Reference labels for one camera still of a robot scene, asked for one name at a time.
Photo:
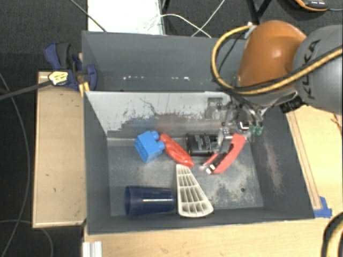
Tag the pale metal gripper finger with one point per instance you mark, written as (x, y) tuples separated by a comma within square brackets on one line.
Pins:
[(222, 143)]

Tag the black can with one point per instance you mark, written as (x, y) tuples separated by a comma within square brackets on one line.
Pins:
[(199, 144)]

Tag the white fan-shaped grid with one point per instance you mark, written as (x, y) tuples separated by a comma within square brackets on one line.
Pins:
[(190, 194)]

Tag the blue toy brick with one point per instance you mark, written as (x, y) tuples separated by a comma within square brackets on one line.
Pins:
[(148, 147)]

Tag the dark blue plastic cup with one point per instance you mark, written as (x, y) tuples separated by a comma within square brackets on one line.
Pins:
[(148, 201)]

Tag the grey metal bin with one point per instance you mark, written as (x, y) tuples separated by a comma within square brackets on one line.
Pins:
[(150, 60)]

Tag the pale wood flat board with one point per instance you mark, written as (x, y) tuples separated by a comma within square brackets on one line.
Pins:
[(59, 149)]

